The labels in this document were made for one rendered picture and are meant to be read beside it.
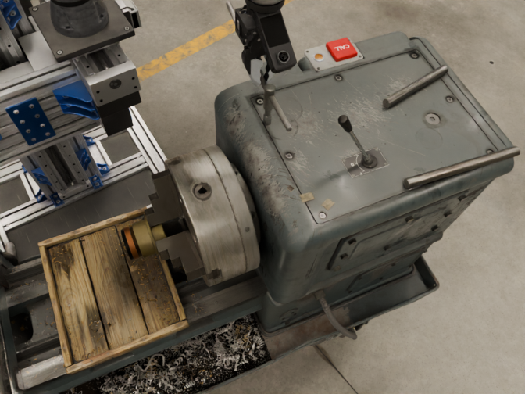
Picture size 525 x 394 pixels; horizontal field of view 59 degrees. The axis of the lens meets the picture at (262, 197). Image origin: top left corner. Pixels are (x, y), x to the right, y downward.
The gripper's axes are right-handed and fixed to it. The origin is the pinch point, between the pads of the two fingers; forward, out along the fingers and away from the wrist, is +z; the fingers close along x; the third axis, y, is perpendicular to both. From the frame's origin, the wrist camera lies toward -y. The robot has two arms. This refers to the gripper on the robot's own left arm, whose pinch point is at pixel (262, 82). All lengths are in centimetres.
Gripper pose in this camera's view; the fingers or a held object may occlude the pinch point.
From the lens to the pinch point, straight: 99.4
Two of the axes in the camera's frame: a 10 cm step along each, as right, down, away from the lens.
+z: -0.6, 4.8, 8.7
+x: -9.2, 3.2, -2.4
